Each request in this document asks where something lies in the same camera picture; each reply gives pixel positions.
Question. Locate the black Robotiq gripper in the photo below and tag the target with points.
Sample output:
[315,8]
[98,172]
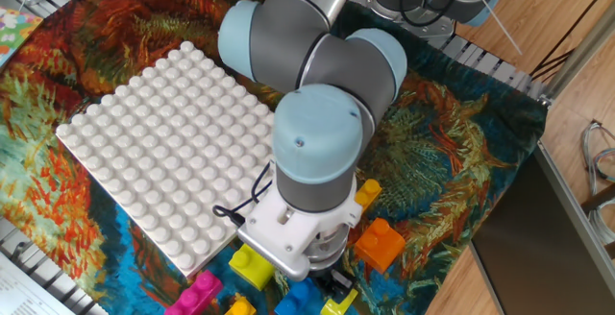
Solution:
[324,277]

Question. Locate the dark blue four-stud block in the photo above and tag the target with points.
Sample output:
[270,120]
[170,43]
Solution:
[298,300]

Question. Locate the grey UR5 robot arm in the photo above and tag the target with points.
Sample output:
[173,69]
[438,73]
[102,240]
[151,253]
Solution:
[312,137]

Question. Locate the small lime block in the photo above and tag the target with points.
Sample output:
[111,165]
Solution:
[336,307]

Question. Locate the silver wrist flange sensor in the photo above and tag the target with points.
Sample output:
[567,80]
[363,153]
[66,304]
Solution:
[327,252]

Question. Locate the orange two-stud block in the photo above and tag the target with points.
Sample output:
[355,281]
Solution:
[379,248]

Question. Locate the white wrist adapter block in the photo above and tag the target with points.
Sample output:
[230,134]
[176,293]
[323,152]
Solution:
[288,228]

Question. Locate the large lime two-stud block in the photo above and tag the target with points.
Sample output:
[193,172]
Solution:
[250,267]

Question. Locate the small yellow four-stud block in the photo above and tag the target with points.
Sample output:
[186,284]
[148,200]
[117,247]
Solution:
[369,192]

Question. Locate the large yellow four-stud block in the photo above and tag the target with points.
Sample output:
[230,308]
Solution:
[240,307]

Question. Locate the magenta three-stud block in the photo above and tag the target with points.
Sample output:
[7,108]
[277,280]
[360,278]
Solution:
[197,296]

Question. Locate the sunflower painting patterned cloth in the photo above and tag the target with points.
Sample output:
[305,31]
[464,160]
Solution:
[456,137]

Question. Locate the dark grey panel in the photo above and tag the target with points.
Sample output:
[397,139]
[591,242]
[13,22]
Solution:
[528,248]

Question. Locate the white studded baseplate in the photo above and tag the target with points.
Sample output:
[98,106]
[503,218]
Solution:
[168,137]

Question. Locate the aluminium bar beside panel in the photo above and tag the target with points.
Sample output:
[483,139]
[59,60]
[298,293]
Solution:
[576,209]

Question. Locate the white zip tie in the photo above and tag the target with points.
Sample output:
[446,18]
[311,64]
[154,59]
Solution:
[502,24]

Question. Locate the printed white paper sheet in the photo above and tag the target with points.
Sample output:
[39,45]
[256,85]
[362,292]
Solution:
[24,291]

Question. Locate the floral patterned sheet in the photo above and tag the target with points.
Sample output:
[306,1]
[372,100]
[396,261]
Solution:
[14,31]

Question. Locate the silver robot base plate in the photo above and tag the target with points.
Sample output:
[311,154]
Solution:
[432,29]

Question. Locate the aluminium frame post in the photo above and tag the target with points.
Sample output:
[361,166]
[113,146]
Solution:
[576,55]

